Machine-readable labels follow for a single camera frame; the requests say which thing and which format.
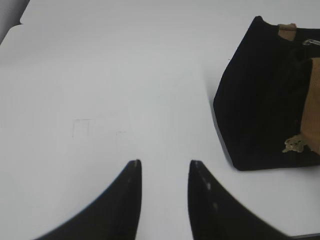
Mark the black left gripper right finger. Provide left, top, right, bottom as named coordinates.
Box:
left=188, top=160, right=289, bottom=240

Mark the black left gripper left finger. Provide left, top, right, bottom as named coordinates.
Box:
left=40, top=159, right=142, bottom=240

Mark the black tote bag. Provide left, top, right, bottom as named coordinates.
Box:
left=213, top=16, right=320, bottom=171

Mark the silver zipper pull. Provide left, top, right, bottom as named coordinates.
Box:
left=302, top=39, right=320, bottom=46

